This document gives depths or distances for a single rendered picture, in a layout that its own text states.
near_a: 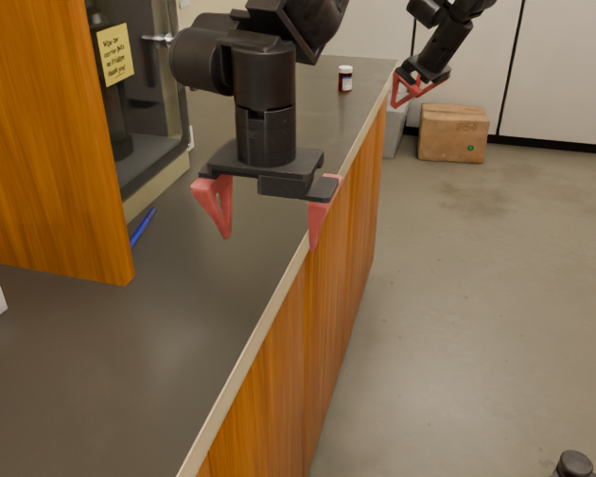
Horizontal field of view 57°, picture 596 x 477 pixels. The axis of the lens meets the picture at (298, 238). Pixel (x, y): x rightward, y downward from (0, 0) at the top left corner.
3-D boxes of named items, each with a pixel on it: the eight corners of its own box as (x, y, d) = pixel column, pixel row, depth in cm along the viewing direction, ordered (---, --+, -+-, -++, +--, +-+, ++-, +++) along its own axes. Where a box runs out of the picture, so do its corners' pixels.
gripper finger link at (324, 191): (278, 227, 62) (276, 149, 57) (341, 236, 60) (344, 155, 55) (258, 259, 56) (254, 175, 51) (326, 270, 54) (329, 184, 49)
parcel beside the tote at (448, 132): (416, 160, 350) (421, 117, 335) (415, 141, 378) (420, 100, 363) (482, 165, 344) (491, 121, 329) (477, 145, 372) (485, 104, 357)
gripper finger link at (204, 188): (219, 220, 63) (213, 142, 58) (279, 227, 61) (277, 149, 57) (195, 250, 57) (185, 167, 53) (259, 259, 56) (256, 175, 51)
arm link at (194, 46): (300, -52, 45) (340, 16, 53) (204, -56, 52) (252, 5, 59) (236, 73, 44) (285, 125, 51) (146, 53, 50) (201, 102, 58)
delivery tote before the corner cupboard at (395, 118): (307, 151, 363) (307, 102, 346) (324, 130, 397) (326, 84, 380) (397, 163, 347) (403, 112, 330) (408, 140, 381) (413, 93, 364)
